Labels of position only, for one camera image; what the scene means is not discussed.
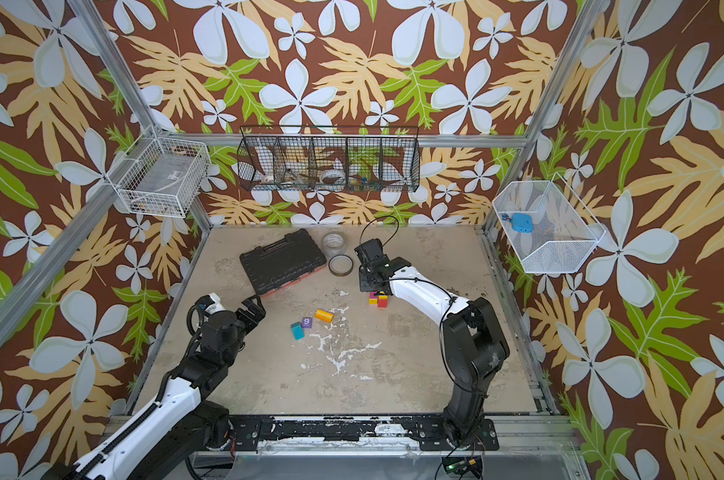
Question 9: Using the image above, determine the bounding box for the orange wood block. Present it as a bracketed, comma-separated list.
[314, 309, 335, 323]

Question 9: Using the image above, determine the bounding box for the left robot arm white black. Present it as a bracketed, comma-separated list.
[43, 293, 267, 479]

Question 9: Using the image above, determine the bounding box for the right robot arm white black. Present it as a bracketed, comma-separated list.
[355, 238, 511, 447]

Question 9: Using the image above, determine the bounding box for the teal wood block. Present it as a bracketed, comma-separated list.
[290, 322, 305, 340]

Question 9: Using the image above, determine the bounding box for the black plastic tool case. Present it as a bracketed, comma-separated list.
[240, 229, 327, 296]

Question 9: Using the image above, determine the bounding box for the white tape roll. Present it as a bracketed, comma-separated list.
[319, 169, 346, 185]

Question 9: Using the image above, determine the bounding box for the blue object in basket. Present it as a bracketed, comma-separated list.
[501, 213, 534, 233]

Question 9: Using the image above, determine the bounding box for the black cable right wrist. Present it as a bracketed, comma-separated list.
[359, 216, 401, 247]

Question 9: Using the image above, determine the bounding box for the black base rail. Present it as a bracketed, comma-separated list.
[229, 413, 500, 453]

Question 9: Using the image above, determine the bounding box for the black wire basket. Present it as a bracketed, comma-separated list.
[235, 125, 422, 192]

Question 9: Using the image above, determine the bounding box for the white wire basket left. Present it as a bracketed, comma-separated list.
[108, 129, 211, 218]

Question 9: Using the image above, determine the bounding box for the white wire basket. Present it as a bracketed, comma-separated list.
[493, 174, 607, 276]
[108, 129, 211, 218]

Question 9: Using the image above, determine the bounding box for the white wire basket right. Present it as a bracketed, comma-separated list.
[493, 174, 607, 276]

